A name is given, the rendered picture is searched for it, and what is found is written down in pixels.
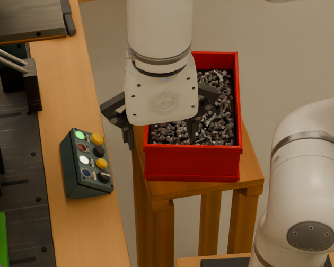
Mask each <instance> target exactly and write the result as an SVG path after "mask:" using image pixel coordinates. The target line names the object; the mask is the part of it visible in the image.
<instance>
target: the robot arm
mask: <svg viewBox="0 0 334 267"><path fill-rule="evenodd" d="M192 8H193V0H126V21H127V41H128V46H129V48H128V49H126V51H125V53H126V57H127V61H126V67H125V74H124V91H123V92H121V93H120V94H118V95H116V96H114V97H113V98H111V99H109V100H108V101H106V102H104V103H102V104H101V105H100V109H101V113H102V114H103V115H104V116H105V117H106V118H107V119H108V120H110V123H111V124H113V125H115V126H117V127H119V128H121V130H122V138H123V141H124V143H128V146H129V150H130V151H131V150H133V149H135V148H134V132H133V126H134V125H136V126H143V125H148V124H156V123H164V122H171V121H178V120H184V119H186V128H187V132H188V135H189V139H190V141H195V137H196V133H197V132H199V122H200V121H201V120H202V116H203V115H204V114H206V113H207V112H208V111H209V110H210V109H211V108H212V105H213V104H214V103H215V102H216V101H217V99H218V98H219V96H220V94H219V92H218V89H217V88H214V87H211V86H208V85H205V84H202V83H198V82H197V72H196V65H195V61H194V58H193V56H192V54H191V44H192ZM198 95H201V96H204V98H202V99H201V100H200V101H198ZM123 105H125V109H124V110H123V111H122V113H119V112H117V111H115V110H116V109H118V108H120V107H121V106H123ZM333 251H334V98H330V99H326V100H321V101H317V102H313V103H310V104H306V105H304V106H301V107H299V108H297V109H295V110H294V111H292V112H291V113H289V114H288V115H287V116H286V117H285V118H284V119H283V120H282V121H281V122H280V124H279V125H278V127H277V128H276V130H275V133H274V136H273V140H272V144H271V160H270V178H269V196H268V205H267V210H266V211H265V212H264V213H263V214H262V216H261V217H260V219H259V222H258V225H257V230H256V234H255V238H254V242H253V247H252V251H251V255H250V260H249V265H248V267H323V266H324V264H325V261H326V258H327V255H328V253H330V252H333Z"/></svg>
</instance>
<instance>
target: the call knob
mask: <svg viewBox="0 0 334 267"><path fill-rule="evenodd" d="M98 177H99V179H100V180H101V181H103V182H108V181H109V180H110V175H109V173H108V172H106V171H100V172H99V173H98Z"/></svg>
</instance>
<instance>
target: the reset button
mask: <svg viewBox="0 0 334 267"><path fill-rule="evenodd" d="M96 164H97V166H98V167H99V168H101V169H105V168H106V167H107V162H106V160H104V159H103V158H99V159H98V160H97V161H96Z"/></svg>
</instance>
